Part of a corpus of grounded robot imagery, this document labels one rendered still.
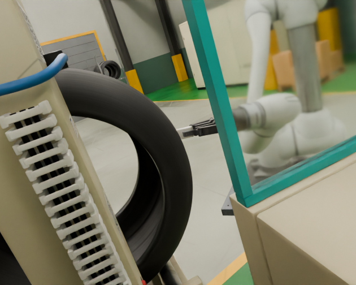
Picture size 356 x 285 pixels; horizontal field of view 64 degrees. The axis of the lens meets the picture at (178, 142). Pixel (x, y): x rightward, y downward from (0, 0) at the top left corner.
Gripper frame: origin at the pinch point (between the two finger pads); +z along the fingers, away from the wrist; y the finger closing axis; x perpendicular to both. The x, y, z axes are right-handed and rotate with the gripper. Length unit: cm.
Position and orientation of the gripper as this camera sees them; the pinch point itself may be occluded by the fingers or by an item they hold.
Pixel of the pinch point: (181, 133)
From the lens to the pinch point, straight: 83.3
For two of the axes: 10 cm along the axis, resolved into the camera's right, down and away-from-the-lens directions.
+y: 3.4, 2.0, -9.2
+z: -9.3, 2.4, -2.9
